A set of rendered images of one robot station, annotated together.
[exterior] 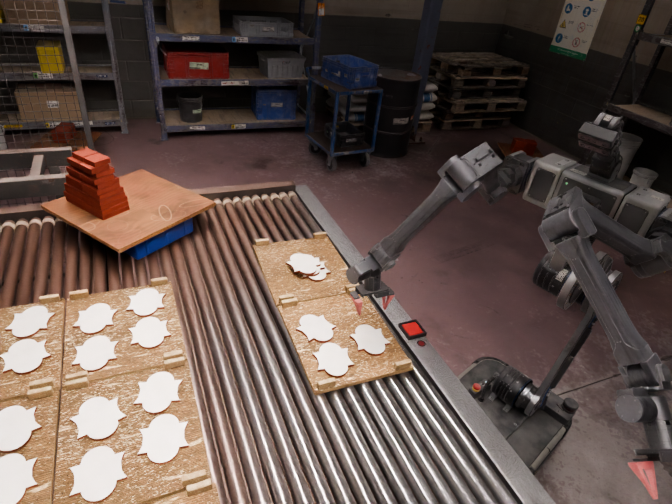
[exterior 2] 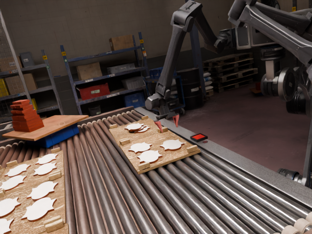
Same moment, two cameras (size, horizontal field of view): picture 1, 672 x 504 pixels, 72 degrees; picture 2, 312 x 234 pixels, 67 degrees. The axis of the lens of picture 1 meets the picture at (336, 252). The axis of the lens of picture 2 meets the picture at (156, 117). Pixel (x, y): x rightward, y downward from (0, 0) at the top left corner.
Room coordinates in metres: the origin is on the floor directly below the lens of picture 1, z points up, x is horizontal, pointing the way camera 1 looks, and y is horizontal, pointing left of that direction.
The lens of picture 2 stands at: (-0.06, -0.25, 1.48)
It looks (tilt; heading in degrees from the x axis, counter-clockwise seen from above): 16 degrees down; 7
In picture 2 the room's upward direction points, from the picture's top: 11 degrees counter-clockwise
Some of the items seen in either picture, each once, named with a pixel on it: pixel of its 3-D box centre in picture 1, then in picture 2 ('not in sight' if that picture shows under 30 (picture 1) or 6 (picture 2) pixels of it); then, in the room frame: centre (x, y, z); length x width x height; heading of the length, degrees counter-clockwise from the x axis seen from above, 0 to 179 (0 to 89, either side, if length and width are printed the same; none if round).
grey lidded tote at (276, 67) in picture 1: (281, 64); (133, 82); (5.78, 0.92, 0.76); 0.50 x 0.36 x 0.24; 122
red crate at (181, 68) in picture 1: (195, 61); (94, 91); (5.37, 1.81, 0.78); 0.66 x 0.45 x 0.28; 116
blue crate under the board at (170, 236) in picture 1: (142, 223); (52, 133); (1.69, 0.85, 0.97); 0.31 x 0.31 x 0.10; 61
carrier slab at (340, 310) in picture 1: (341, 336); (156, 148); (1.19, -0.06, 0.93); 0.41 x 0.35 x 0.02; 26
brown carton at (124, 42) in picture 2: not in sight; (121, 43); (5.75, 0.98, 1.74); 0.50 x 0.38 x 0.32; 116
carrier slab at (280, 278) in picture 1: (304, 267); (136, 130); (1.56, 0.12, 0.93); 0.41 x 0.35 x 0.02; 25
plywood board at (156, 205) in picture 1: (132, 205); (46, 126); (1.73, 0.90, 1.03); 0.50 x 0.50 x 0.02; 61
